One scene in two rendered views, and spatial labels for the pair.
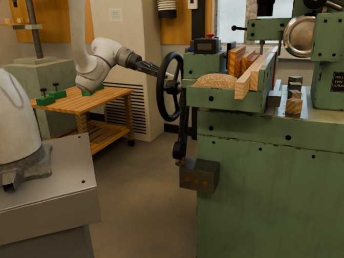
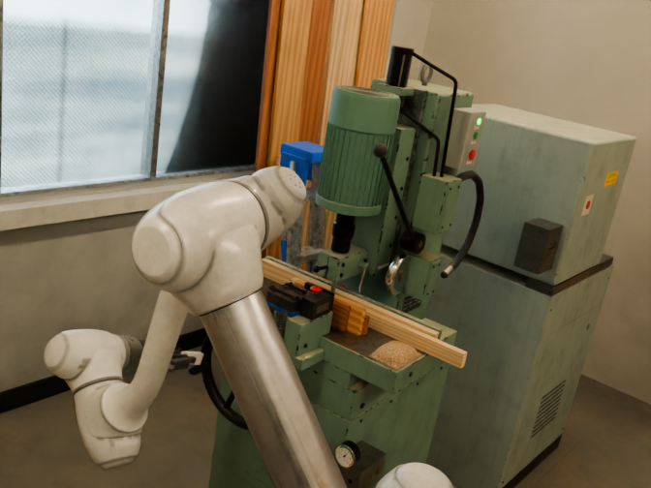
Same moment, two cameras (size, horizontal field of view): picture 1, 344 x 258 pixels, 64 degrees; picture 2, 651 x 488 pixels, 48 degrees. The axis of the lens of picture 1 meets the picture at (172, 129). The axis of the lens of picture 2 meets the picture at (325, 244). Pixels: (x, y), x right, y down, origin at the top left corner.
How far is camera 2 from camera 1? 1.80 m
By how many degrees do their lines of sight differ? 74
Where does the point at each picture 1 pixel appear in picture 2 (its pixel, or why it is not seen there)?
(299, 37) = (401, 277)
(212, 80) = (406, 355)
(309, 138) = not seen: hidden behind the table
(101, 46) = (101, 353)
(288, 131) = not seen: hidden behind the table
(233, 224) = not seen: outside the picture
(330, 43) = (432, 283)
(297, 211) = (401, 443)
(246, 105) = (427, 366)
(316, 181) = (415, 405)
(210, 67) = (324, 330)
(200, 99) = (403, 380)
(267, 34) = (351, 270)
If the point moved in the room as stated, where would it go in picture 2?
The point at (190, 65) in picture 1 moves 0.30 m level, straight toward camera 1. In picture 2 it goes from (305, 336) to (424, 370)
